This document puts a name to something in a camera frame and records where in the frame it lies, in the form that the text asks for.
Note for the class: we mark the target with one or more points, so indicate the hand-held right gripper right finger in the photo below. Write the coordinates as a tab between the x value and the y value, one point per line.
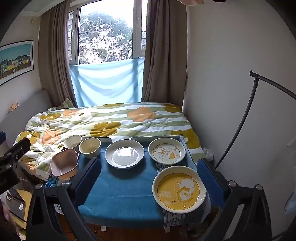
209	183

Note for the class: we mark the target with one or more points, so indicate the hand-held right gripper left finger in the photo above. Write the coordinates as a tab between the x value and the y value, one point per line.
93	170

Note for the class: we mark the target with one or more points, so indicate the pink bowl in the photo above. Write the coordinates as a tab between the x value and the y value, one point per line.
66	162

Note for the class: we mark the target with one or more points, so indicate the white mug near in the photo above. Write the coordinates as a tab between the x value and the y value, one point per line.
89	147

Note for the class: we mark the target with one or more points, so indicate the white crumpled cloth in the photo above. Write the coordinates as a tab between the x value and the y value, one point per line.
208	153

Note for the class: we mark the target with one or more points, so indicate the yellow bear print plate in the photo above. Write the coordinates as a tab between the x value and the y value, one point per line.
179	190

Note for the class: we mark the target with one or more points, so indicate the plain white plate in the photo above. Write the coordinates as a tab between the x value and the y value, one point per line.
124	154

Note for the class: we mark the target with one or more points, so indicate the small cream bowl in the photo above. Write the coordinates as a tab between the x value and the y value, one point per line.
72	141

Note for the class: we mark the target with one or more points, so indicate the blue table mat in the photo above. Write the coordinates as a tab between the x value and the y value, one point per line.
124	190

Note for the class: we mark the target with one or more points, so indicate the patterned tablecloth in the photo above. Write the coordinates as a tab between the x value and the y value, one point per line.
174	219

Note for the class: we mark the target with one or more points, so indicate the white duck print plate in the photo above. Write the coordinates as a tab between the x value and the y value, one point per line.
166	151

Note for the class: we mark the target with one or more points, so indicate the floral striped blanket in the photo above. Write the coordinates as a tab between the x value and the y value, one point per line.
115	120

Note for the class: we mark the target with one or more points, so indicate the white bed headboard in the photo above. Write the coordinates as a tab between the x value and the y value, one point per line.
30	105

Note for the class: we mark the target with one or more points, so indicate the patterned pillow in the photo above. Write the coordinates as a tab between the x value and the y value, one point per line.
67	103

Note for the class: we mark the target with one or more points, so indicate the black curved floor stand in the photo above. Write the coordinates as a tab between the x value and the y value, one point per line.
248	109

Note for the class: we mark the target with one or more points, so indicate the light blue window cloth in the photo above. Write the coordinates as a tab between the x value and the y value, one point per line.
106	83

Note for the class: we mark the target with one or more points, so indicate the brown curtain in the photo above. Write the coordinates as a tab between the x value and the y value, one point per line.
164	58
55	58

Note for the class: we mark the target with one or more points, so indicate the window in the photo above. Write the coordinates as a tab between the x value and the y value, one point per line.
104	34

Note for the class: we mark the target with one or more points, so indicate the wall poster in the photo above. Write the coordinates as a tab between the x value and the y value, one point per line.
16	61

